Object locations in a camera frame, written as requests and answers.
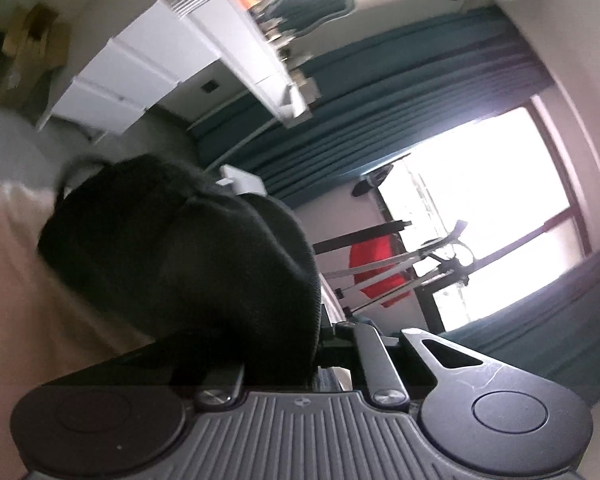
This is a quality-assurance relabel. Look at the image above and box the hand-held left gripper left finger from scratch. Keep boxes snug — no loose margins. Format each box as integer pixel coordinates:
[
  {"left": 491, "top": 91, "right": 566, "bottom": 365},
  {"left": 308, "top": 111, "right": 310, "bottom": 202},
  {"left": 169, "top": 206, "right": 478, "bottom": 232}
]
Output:
[{"left": 195, "top": 363, "right": 247, "bottom": 407}]

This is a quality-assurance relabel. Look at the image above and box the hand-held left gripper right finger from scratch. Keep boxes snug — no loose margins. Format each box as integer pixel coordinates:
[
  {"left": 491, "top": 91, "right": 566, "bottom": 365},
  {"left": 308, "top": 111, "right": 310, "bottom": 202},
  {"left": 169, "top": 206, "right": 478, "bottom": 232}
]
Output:
[{"left": 335, "top": 323, "right": 502, "bottom": 407}]

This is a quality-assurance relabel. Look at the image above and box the black fleece garment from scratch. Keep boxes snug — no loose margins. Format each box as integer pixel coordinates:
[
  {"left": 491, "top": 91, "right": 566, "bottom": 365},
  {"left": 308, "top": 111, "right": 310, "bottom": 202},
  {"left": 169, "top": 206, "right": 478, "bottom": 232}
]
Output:
[{"left": 37, "top": 153, "right": 324, "bottom": 392}]

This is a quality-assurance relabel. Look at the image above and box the red cloth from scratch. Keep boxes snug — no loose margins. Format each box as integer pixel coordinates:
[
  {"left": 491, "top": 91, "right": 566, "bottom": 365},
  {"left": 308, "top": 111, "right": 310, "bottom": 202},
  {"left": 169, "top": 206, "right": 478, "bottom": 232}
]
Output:
[{"left": 347, "top": 236, "right": 407, "bottom": 309}]

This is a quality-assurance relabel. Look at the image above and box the silver tripod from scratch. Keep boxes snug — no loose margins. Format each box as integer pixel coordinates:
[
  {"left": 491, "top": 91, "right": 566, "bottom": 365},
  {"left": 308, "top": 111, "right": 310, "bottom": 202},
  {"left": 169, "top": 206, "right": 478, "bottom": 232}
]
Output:
[{"left": 324, "top": 219, "right": 477, "bottom": 312}]

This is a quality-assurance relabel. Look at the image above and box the black folding stand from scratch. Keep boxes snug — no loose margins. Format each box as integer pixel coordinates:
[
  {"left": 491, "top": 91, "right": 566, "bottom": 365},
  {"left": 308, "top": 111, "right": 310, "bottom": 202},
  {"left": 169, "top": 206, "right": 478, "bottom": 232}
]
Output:
[{"left": 312, "top": 219, "right": 412, "bottom": 256}]

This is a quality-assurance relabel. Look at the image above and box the teal curtain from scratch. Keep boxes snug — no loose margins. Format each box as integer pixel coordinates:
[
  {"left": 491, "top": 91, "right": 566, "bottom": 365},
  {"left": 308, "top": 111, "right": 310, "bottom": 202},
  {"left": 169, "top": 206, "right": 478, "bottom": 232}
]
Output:
[
  {"left": 189, "top": 2, "right": 552, "bottom": 212},
  {"left": 439, "top": 244, "right": 600, "bottom": 413}
]

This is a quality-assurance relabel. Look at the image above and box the dark hanging cloth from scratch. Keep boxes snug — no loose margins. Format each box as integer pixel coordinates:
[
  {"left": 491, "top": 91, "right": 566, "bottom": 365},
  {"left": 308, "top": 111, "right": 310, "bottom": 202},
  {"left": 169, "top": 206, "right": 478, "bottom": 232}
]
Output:
[{"left": 351, "top": 169, "right": 397, "bottom": 197}]

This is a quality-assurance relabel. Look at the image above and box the white box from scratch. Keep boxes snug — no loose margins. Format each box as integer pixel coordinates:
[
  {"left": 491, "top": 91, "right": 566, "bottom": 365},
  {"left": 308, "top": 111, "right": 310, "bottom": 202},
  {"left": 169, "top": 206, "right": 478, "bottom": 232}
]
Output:
[{"left": 218, "top": 164, "right": 268, "bottom": 197}]

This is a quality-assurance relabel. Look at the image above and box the dark framed window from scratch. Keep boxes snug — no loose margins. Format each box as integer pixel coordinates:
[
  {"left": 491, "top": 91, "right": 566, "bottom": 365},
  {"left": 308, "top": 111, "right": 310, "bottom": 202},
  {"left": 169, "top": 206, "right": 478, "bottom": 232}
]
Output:
[{"left": 364, "top": 94, "right": 600, "bottom": 335}]

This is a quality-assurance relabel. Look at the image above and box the white dressing table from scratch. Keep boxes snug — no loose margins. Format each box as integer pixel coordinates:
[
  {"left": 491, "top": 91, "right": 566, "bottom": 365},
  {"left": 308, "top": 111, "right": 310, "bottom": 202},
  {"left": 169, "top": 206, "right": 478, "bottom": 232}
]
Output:
[{"left": 36, "top": 0, "right": 322, "bottom": 147}]

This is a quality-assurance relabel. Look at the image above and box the cardboard box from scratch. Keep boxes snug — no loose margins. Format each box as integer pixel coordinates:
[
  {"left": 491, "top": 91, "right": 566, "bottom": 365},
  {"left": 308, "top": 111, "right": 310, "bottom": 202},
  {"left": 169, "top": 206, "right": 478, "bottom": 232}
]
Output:
[{"left": 0, "top": 3, "right": 72, "bottom": 107}]

